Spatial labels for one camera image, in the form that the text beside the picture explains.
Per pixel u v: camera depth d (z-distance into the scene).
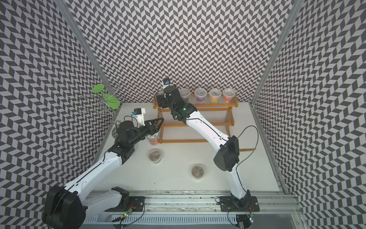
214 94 0.77
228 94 0.76
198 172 0.79
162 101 0.70
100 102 0.76
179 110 0.58
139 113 0.67
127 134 0.58
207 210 0.72
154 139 0.89
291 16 0.71
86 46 0.87
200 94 0.77
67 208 0.38
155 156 0.85
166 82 0.65
